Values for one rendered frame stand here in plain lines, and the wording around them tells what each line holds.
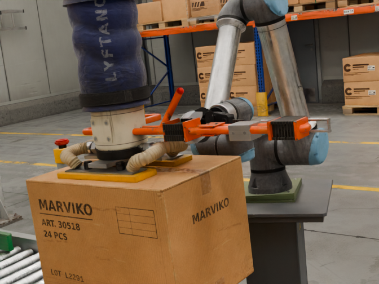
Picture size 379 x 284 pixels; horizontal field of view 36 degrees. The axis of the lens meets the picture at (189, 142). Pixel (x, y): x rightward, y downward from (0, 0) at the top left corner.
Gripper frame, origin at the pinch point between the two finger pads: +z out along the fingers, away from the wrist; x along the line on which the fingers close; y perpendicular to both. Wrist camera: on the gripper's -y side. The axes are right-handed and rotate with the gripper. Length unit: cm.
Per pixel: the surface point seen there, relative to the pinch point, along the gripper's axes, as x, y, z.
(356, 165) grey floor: -121, 104, -414
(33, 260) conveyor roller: -66, 111, -21
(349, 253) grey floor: -120, 31, -198
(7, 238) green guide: -58, 128, -21
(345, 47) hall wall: -27, 272, -843
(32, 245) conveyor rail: -63, 121, -29
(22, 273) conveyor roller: -66, 102, -8
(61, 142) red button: -16, 110, -47
